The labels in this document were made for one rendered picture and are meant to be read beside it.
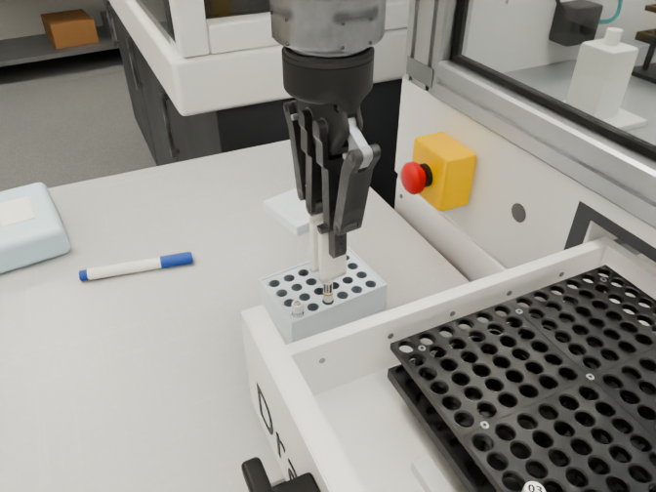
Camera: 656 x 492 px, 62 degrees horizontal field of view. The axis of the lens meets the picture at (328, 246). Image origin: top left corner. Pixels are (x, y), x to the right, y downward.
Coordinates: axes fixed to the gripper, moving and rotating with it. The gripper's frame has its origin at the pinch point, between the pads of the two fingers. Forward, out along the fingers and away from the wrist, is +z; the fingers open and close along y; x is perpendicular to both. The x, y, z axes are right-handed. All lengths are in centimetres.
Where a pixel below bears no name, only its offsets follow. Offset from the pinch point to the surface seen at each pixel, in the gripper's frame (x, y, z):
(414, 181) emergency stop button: 14.7, -4.7, -1.0
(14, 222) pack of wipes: -28.1, -32.9, 6.6
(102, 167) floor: 1, -206, 87
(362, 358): -4.7, 13.7, 1.1
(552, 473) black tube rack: -2.1, 29.8, -2.9
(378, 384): -3.9, 14.9, 3.5
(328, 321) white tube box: -0.7, 1.3, 9.3
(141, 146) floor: 22, -217, 87
